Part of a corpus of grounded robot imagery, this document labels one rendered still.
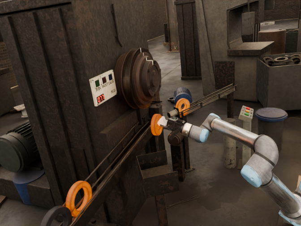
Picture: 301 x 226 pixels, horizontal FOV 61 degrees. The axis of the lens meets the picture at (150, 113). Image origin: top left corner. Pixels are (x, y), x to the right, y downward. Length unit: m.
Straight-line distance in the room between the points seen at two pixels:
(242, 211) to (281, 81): 2.07
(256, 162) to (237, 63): 3.19
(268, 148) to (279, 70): 2.44
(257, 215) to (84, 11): 1.95
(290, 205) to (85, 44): 1.55
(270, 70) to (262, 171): 2.48
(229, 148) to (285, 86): 1.51
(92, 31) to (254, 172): 1.25
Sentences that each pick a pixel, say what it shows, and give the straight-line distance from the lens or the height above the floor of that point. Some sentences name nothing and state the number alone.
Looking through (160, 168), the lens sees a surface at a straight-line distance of 1.77.
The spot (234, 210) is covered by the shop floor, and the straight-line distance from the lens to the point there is 2.37.
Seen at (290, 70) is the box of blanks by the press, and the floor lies 0.67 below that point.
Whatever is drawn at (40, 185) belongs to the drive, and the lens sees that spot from 2.62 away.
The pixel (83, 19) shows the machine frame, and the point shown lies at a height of 1.59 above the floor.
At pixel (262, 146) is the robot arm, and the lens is 1.47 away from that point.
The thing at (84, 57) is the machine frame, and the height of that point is 1.38.
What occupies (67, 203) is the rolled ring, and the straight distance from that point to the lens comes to 1.46.
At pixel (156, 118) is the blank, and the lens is 1.81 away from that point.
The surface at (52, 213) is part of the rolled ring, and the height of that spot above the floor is 0.77.
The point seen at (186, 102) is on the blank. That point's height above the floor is 0.74.
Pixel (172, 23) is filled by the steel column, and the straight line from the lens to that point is 10.86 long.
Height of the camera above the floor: 1.58
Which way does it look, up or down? 21 degrees down
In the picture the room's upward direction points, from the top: 7 degrees counter-clockwise
